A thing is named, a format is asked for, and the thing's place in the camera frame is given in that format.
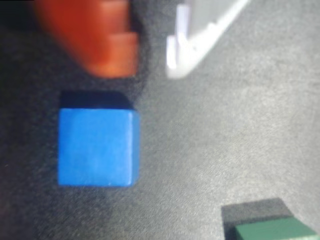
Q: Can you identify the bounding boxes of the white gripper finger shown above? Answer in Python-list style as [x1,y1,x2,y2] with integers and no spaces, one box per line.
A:
[166,0,251,80]

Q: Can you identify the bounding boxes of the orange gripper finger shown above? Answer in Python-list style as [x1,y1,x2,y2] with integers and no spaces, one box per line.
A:
[34,0,139,78]

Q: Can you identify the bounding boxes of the blue wooden cube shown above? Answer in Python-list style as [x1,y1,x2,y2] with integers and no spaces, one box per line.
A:
[57,90,141,188]

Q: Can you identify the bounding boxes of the green wooden cube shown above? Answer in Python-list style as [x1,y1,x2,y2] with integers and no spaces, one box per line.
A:
[221,197,320,240]

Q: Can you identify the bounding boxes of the black felt mat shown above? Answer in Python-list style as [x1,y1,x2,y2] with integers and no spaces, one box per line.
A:
[0,0,320,240]

